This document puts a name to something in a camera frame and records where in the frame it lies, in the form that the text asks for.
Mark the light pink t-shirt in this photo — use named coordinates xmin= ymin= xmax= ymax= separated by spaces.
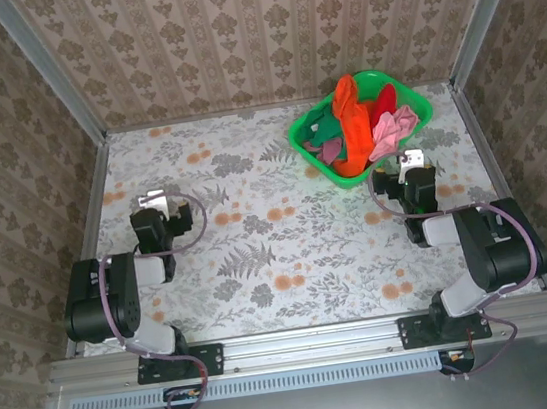
xmin=362 ymin=102 xmax=424 ymax=163

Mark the aluminium table edge rail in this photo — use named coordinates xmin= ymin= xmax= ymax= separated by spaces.
xmin=46 ymin=296 xmax=547 ymax=396

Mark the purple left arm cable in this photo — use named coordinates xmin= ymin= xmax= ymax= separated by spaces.
xmin=86 ymin=185 xmax=234 ymax=409

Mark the black connector box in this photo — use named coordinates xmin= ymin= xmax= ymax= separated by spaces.
xmin=162 ymin=382 xmax=207 ymax=409
xmin=437 ymin=345 xmax=478 ymax=377

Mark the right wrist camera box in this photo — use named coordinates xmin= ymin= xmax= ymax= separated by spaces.
xmin=395 ymin=146 xmax=443 ymax=222

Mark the slotted grey cable duct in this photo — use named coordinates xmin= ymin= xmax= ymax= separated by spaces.
xmin=69 ymin=349 xmax=446 ymax=409

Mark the red t-shirt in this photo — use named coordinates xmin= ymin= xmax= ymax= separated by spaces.
xmin=364 ymin=81 xmax=403 ymax=125

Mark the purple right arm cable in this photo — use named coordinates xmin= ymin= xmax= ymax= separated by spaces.
xmin=363 ymin=134 xmax=547 ymax=391

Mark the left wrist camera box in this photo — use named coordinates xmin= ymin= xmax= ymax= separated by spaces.
xmin=126 ymin=187 xmax=176 ymax=258

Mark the green plastic basket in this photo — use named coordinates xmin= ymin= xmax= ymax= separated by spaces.
xmin=279 ymin=61 xmax=442 ymax=198

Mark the aluminium frame post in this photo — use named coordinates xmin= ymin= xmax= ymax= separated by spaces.
xmin=438 ymin=0 xmax=547 ymax=91
xmin=0 ymin=0 xmax=109 ymax=156

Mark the orange t-shirt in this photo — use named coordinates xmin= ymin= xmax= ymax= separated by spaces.
xmin=320 ymin=70 xmax=381 ymax=181

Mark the mauve t-shirt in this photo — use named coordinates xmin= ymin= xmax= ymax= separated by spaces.
xmin=303 ymin=135 xmax=348 ymax=169

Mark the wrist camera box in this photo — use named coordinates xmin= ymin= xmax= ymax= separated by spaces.
xmin=126 ymin=187 xmax=176 ymax=258
xmin=395 ymin=146 xmax=443 ymax=222

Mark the green t-shirt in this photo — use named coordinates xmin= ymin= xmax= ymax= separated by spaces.
xmin=302 ymin=107 xmax=349 ymax=165

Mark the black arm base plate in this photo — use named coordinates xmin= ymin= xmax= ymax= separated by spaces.
xmin=396 ymin=305 xmax=493 ymax=351
xmin=134 ymin=342 xmax=226 ymax=387

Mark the aluminium side rail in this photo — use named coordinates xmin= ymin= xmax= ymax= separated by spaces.
xmin=37 ymin=133 xmax=137 ymax=359
xmin=448 ymin=77 xmax=547 ymax=301

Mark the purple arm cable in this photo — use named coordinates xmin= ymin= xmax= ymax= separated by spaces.
xmin=363 ymin=134 xmax=547 ymax=391
xmin=86 ymin=185 xmax=234 ymax=409

